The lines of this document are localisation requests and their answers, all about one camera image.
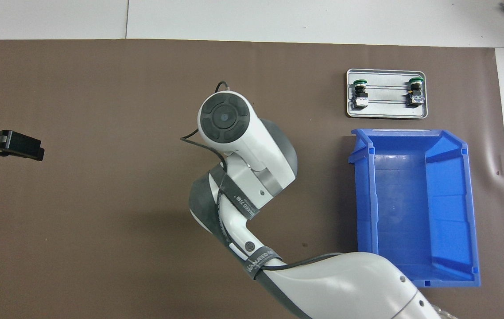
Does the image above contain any brown paper table mat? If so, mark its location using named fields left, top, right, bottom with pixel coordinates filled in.
left=0, top=39, right=504, bottom=319

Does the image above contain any grey metal tray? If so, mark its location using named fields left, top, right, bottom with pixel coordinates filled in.
left=345, top=68, right=428, bottom=119

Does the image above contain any blue plastic storage bin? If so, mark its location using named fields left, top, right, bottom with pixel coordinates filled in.
left=349, top=128, right=481, bottom=288

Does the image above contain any green push button switch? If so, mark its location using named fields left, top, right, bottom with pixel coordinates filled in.
left=406, top=77, right=425, bottom=108
left=352, top=78, right=370, bottom=109

